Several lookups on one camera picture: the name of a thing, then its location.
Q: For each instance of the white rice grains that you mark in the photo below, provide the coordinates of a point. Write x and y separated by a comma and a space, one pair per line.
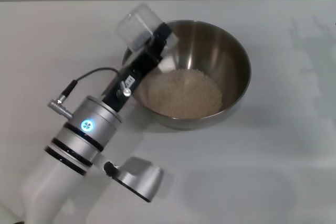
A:
183, 95

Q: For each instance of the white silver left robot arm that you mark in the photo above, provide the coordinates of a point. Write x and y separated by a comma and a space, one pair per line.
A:
78, 142

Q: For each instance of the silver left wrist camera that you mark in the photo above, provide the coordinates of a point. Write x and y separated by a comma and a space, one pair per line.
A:
139, 176

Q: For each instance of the transparent plastic cup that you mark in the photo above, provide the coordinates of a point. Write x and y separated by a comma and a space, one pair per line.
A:
136, 22

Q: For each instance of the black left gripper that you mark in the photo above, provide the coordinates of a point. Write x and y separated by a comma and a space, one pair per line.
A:
131, 77

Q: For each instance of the stainless steel bowl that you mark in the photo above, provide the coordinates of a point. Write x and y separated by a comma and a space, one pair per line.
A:
210, 51

